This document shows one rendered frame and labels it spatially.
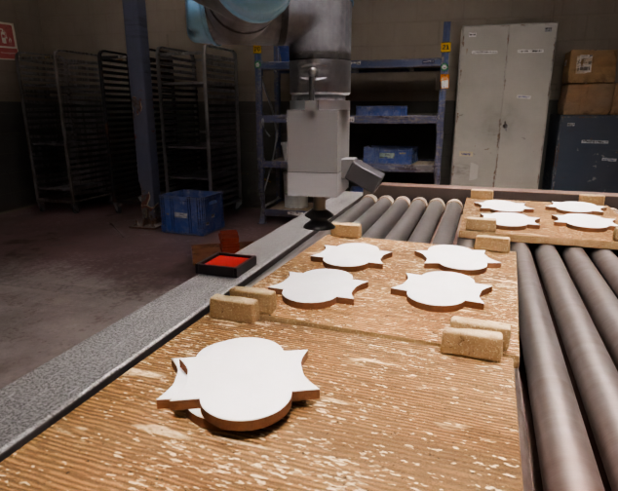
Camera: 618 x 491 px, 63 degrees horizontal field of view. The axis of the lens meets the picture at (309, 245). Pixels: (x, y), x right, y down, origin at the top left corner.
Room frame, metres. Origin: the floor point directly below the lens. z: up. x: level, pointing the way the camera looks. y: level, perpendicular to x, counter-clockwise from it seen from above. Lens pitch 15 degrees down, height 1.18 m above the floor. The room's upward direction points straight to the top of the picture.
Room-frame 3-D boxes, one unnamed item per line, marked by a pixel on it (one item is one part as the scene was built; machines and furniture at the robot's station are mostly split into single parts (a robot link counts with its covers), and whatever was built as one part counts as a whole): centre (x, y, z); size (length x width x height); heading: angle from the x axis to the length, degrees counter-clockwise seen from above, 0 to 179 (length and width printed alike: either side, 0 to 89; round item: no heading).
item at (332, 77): (0.64, -0.01, 1.21); 0.08 x 0.08 x 0.05
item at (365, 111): (5.12, -0.71, 1.14); 0.50 x 0.38 x 0.11; 84
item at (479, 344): (0.46, -0.16, 0.95); 0.06 x 0.02 x 0.03; 70
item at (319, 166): (0.64, -0.03, 1.13); 0.12 x 0.09 x 0.16; 76
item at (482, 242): (0.85, -0.32, 0.95); 0.06 x 0.02 x 0.03; 69
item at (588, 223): (1.13, -0.54, 0.94); 0.41 x 0.35 x 0.04; 161
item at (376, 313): (0.71, -0.13, 0.93); 0.41 x 0.35 x 0.02; 159
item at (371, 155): (5.14, -0.83, 0.72); 0.50 x 0.38 x 0.16; 68
